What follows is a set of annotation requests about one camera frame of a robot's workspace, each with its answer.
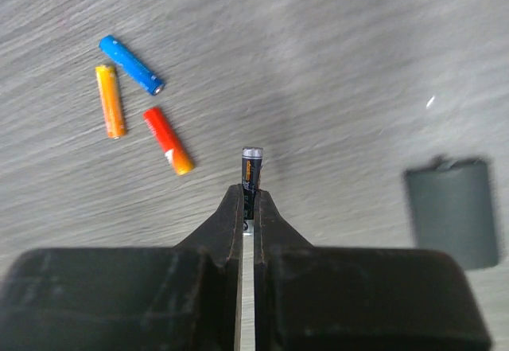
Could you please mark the blue battery near remote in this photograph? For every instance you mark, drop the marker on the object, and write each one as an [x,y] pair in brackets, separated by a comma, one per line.
[130,64]

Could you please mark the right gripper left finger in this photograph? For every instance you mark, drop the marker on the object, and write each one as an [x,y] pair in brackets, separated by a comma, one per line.
[184,297]

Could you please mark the red orange battery near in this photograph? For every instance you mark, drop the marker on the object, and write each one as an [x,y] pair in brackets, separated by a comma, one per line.
[174,151]

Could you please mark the black remote battery cover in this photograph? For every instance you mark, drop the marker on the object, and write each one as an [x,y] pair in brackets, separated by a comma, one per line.
[452,210]

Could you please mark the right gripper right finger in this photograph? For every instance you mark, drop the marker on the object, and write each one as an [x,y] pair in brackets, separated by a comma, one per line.
[336,298]

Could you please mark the black battery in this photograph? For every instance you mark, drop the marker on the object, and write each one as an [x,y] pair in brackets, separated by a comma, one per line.
[251,169]

